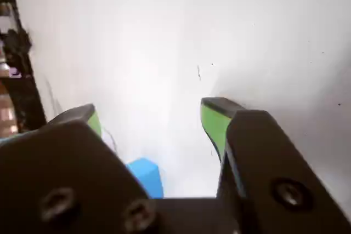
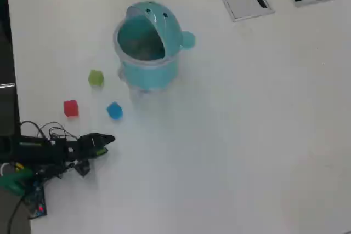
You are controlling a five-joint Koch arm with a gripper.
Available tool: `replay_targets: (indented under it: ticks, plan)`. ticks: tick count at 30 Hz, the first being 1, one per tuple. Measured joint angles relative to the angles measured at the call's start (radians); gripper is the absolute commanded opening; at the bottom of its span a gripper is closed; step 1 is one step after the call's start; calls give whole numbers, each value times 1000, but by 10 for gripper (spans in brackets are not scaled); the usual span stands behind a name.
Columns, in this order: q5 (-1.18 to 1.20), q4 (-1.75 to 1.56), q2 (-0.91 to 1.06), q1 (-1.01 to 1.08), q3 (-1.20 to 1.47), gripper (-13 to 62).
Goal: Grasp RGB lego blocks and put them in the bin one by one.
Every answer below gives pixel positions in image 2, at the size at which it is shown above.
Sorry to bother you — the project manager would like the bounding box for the green table clamp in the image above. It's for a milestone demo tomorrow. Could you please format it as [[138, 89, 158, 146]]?
[[0, 168, 35, 196]]

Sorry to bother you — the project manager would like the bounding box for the thick black power cable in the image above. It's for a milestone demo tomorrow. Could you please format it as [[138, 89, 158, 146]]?
[[4, 192, 28, 234]]

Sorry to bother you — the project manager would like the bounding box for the red cube block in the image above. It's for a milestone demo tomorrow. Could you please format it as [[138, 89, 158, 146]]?
[[63, 100, 80, 118]]

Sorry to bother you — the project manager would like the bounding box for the blue circuit board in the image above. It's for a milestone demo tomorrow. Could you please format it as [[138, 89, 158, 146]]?
[[26, 181, 48, 220]]

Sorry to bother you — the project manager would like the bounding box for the teal whale-shaped bin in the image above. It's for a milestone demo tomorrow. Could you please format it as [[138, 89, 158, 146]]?
[[112, 1, 197, 99]]

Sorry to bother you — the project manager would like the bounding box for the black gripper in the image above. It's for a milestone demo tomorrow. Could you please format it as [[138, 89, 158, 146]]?
[[67, 133, 116, 162]]

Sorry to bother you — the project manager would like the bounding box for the blue cube block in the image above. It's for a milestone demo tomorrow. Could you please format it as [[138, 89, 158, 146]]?
[[106, 101, 124, 121]]

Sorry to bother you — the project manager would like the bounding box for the green cube block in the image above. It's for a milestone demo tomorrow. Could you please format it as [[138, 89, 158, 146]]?
[[87, 69, 105, 87]]

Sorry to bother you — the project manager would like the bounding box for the white cable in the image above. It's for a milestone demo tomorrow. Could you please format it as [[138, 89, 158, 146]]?
[[0, 162, 17, 176]]

